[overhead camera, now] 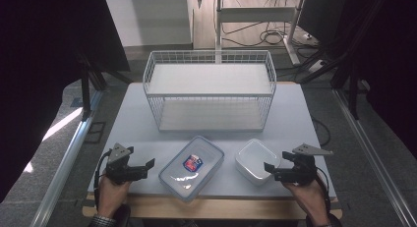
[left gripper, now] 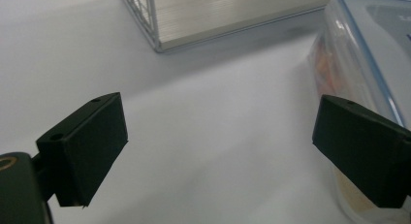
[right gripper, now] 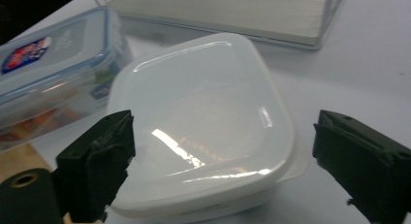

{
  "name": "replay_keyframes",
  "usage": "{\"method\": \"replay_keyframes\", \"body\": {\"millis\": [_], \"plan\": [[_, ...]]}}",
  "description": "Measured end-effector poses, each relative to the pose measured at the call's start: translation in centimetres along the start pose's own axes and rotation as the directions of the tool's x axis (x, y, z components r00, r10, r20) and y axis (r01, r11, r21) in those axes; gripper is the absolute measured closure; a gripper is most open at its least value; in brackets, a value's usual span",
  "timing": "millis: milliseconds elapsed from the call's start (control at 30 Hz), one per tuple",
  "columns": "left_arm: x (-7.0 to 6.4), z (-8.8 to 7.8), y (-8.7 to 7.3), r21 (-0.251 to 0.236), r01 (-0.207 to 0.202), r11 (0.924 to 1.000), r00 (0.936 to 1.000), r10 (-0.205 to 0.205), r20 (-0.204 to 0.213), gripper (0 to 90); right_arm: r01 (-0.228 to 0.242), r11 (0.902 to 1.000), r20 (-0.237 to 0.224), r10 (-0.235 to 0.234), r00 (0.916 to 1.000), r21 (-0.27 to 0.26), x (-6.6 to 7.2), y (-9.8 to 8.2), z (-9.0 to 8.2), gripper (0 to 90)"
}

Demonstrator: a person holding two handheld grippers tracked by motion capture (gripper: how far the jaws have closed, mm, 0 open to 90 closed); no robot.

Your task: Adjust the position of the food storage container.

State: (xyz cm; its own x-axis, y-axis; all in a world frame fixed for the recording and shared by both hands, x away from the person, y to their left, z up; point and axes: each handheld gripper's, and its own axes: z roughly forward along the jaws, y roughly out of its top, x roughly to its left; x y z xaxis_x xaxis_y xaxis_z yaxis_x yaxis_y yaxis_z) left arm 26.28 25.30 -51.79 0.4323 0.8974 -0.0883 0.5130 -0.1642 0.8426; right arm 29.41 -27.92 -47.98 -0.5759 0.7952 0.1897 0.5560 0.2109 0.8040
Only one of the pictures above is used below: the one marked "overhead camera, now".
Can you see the clear container with blue-rimmed lid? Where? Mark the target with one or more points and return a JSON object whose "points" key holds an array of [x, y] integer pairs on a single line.
{"points": [[183, 174]]}

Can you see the white desk with metal legs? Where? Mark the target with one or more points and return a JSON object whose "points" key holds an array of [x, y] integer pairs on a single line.
{"points": [[255, 14]]}

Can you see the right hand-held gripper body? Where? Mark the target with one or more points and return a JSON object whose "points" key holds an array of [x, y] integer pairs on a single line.
{"points": [[301, 171]]}

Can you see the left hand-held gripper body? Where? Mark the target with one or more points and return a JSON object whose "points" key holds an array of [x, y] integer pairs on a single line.
{"points": [[121, 171]]}

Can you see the black metal stand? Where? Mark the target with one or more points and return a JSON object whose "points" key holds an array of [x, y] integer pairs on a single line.
{"points": [[86, 89], [354, 92]]}

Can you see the person's left hand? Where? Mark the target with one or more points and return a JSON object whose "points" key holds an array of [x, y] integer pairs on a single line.
{"points": [[111, 196]]}

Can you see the person's right hand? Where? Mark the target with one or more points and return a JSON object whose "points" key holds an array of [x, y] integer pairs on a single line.
{"points": [[308, 197]]}

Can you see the white square plastic container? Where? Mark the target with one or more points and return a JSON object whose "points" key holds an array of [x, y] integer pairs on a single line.
{"points": [[254, 159]]}

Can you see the black curtain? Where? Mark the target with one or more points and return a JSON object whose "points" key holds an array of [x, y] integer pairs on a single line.
{"points": [[39, 73], [393, 56]]}

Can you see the aluminium rail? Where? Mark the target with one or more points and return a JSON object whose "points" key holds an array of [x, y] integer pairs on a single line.
{"points": [[65, 161], [373, 161]]}

